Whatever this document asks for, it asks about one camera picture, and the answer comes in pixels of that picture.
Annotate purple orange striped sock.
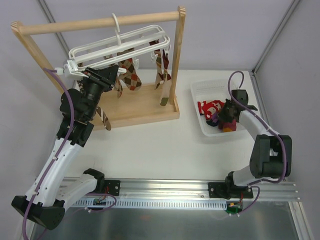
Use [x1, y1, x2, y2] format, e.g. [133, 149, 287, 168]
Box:
[218, 119, 237, 133]

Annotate white plastic clip hanger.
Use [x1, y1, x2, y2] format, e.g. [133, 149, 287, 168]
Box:
[67, 14, 171, 71]

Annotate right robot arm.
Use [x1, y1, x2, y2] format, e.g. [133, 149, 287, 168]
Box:
[208, 89, 292, 200]

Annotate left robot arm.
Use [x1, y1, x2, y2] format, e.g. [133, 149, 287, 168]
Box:
[11, 65, 119, 230]

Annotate wooden hanger rack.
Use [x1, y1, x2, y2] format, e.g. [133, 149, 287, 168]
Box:
[10, 6, 186, 130]

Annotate brown striped sock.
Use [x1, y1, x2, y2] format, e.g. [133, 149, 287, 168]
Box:
[96, 106, 112, 131]
[75, 80, 83, 93]

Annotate red white sock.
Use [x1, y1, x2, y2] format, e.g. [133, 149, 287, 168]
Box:
[197, 100, 225, 120]

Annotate argyle sock right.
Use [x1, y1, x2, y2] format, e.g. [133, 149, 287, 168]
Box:
[119, 58, 142, 91]

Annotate white plastic basket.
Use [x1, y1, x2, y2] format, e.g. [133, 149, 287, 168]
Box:
[190, 79, 246, 137]

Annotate beige patterned sock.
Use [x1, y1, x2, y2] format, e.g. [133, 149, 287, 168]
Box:
[153, 49, 172, 107]

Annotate green circuit board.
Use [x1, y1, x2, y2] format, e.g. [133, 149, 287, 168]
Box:
[225, 202, 242, 216]

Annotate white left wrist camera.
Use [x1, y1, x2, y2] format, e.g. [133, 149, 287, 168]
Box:
[54, 59, 87, 80]

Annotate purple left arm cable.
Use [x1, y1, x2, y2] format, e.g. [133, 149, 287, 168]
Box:
[22, 67, 76, 240]

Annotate aluminium mounting rail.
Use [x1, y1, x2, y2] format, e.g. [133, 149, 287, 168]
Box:
[72, 178, 301, 210]

